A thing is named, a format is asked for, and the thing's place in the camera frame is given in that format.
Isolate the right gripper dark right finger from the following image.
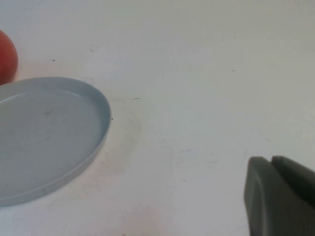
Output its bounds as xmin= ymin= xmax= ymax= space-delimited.
xmin=271 ymin=155 xmax=315 ymax=198

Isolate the pale grey-blue round plate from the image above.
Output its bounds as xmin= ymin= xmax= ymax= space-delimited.
xmin=0 ymin=76 xmax=112 ymax=207

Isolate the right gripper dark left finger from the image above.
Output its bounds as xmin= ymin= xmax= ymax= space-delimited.
xmin=243 ymin=156 xmax=315 ymax=236

